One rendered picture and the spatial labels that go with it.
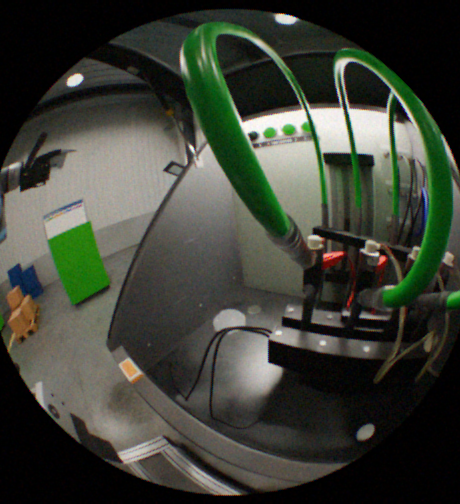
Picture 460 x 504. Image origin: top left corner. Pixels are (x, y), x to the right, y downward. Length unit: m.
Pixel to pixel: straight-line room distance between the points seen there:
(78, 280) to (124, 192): 4.17
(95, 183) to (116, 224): 1.77
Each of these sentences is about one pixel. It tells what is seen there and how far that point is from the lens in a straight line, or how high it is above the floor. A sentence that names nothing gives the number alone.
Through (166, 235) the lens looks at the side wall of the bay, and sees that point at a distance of 0.41.
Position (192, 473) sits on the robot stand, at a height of 0.23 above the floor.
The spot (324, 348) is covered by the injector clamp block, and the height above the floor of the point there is 0.98.
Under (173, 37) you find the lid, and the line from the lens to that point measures 0.55.
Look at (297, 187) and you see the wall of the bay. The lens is 0.51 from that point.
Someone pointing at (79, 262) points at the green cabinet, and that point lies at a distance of 3.25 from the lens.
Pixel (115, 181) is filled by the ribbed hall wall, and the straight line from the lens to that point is 6.67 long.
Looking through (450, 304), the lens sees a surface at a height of 1.14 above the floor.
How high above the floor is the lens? 1.20
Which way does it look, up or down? 20 degrees down
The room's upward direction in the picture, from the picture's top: 9 degrees counter-clockwise
